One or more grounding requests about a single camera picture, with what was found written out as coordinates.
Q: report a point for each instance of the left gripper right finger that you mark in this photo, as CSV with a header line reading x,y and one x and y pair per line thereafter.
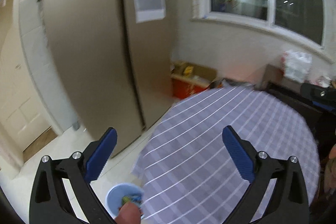
x,y
288,202

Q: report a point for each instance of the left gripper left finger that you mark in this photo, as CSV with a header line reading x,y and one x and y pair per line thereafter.
x,y
49,202

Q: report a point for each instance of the light blue trash bin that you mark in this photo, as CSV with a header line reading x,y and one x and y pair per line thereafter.
x,y
121,194

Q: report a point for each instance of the person's right hand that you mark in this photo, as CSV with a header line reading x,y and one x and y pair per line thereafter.
x,y
330,171

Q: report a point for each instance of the person's left hand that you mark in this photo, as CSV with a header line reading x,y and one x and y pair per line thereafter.
x,y
129,214

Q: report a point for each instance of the dark wooden cabinet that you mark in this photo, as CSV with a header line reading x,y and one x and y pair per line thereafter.
x,y
319,120

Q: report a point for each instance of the white plastic bag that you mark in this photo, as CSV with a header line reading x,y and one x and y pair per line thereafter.
x,y
296,65

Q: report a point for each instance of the white interior door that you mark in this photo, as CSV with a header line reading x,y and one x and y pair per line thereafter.
x,y
21,117

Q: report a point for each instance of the grey checked tablecloth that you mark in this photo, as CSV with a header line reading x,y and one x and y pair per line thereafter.
x,y
187,173

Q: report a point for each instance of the yellow small box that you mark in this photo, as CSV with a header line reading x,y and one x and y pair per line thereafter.
x,y
188,71

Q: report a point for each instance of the red cardboard box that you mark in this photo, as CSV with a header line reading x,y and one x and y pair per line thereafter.
x,y
201,80

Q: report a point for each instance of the gold double-door refrigerator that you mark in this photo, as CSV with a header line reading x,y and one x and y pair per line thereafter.
x,y
115,71

